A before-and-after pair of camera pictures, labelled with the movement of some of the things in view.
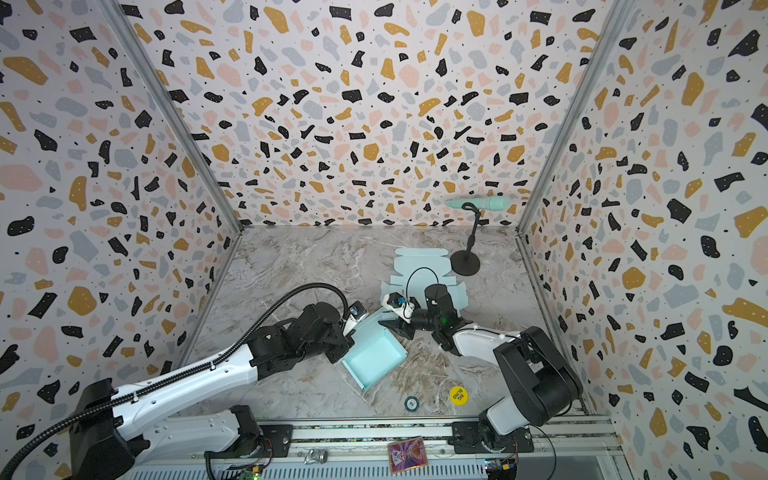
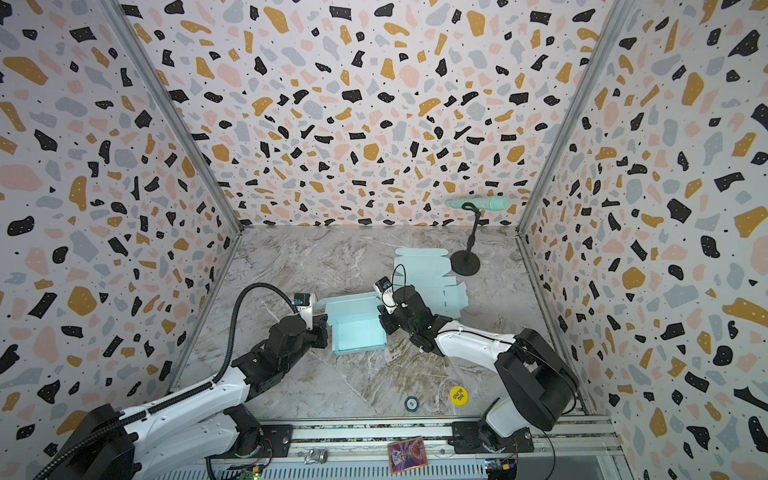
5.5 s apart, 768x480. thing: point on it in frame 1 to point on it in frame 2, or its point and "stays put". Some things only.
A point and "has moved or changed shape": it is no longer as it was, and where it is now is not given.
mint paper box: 377,351 has moved or changed shape
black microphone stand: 466,262 stays put
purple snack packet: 407,454 stays put
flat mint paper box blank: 421,267 stays put
